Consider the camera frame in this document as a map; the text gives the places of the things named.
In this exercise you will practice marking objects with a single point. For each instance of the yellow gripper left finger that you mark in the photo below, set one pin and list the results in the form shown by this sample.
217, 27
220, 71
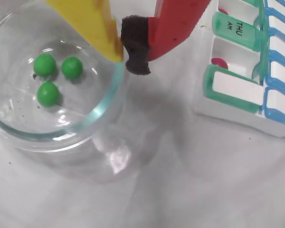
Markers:
85, 23

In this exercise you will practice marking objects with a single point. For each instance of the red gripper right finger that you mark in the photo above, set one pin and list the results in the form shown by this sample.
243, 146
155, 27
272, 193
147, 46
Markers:
173, 26

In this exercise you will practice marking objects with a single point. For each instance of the green ball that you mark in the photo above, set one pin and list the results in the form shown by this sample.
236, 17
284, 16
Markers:
48, 94
44, 64
72, 68

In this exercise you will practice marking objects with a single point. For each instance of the weekly pill organizer box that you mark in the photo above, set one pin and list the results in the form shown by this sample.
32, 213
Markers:
237, 89

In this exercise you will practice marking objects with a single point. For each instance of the large clear glass bowl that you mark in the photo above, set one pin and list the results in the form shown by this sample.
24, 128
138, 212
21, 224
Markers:
97, 111

